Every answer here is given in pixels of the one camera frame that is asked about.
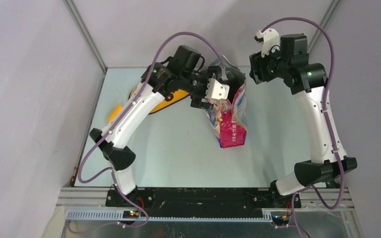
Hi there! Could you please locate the aluminium front frame rail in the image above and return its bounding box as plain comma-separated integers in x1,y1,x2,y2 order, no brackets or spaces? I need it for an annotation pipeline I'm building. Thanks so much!
57,187,339,223

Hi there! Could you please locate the colourful cat food bag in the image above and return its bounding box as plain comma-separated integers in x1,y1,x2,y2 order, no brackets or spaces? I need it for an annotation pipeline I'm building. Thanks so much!
206,56,248,148

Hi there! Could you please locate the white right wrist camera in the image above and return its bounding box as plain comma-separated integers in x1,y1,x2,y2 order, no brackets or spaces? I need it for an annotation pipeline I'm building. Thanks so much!
254,28,280,58

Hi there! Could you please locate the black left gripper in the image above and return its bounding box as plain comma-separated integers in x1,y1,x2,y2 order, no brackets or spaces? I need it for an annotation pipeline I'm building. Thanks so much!
179,66,221,110

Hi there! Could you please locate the aluminium left corner post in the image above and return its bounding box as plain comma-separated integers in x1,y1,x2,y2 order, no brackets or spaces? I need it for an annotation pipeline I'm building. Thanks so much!
63,0,108,74

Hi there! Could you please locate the yellow plastic food scoop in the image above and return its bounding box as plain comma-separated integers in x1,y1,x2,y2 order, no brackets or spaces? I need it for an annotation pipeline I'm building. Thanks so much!
108,104,123,122

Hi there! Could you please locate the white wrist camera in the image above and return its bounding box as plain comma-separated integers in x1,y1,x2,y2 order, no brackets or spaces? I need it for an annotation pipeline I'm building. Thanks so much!
254,28,280,58
205,78,230,100

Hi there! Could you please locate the grey slotted cable duct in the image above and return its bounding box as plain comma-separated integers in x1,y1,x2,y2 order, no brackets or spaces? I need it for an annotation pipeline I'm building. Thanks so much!
66,209,273,222

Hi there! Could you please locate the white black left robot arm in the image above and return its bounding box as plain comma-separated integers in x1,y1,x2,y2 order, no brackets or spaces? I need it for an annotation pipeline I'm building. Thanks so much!
90,45,230,207

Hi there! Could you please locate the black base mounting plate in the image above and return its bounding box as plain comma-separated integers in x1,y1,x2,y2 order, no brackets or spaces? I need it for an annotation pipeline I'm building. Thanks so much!
105,187,302,218

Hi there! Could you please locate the aluminium corner post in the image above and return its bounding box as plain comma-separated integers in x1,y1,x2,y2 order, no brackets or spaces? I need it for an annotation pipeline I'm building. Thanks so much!
304,0,342,62
63,0,108,74

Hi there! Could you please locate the aluminium right corner post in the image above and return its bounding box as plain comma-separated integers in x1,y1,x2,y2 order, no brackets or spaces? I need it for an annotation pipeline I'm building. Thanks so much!
304,0,342,62

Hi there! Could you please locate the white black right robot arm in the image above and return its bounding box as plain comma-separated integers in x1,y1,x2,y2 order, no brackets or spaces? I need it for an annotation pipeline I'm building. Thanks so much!
250,28,358,207

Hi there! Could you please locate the yellow double pet bowl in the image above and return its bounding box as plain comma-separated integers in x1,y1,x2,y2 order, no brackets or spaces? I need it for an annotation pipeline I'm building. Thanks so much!
122,83,190,114

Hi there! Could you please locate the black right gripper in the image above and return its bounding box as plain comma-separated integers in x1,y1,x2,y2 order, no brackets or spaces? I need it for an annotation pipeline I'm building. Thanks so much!
250,44,289,84

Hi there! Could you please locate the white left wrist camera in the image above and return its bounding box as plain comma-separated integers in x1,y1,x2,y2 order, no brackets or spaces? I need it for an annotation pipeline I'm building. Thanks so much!
205,78,230,100

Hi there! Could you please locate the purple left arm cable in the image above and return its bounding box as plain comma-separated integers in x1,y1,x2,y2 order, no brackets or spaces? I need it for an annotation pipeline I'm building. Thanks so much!
66,31,229,235

